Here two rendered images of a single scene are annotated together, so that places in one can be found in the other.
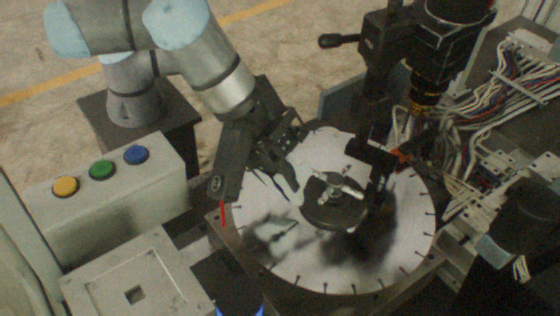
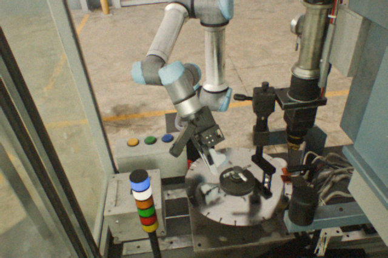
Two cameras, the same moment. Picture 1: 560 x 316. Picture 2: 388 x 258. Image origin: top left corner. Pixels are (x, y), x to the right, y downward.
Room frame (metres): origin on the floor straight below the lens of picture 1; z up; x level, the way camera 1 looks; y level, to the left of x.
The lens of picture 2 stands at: (-0.19, -0.37, 1.67)
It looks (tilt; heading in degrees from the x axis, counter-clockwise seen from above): 37 degrees down; 31
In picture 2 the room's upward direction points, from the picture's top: 5 degrees counter-clockwise
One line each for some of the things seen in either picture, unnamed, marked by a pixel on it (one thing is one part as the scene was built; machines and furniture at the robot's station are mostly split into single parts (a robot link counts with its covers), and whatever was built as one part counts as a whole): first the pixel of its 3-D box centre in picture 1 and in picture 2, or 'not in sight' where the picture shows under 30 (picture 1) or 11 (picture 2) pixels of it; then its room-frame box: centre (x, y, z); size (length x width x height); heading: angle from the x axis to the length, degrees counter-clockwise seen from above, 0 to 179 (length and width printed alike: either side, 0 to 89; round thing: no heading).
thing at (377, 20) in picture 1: (379, 66); (262, 114); (0.52, -0.18, 1.17); 0.06 x 0.05 x 0.20; 115
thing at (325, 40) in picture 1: (352, 43); (248, 100); (0.53, -0.13, 1.21); 0.08 x 0.06 x 0.03; 124
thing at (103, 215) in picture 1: (114, 200); (153, 157); (0.56, 0.27, 0.82); 0.28 x 0.11 x 0.15; 124
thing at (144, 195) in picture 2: not in sight; (142, 189); (0.19, 0.01, 1.11); 0.05 x 0.04 x 0.03; 34
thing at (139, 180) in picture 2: (239, 304); (139, 180); (0.19, 0.01, 1.14); 0.05 x 0.04 x 0.03; 34
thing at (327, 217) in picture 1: (332, 195); (237, 178); (0.46, -0.13, 0.96); 0.11 x 0.11 x 0.03
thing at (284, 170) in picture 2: (412, 152); (297, 174); (0.57, -0.29, 0.95); 0.10 x 0.03 x 0.07; 124
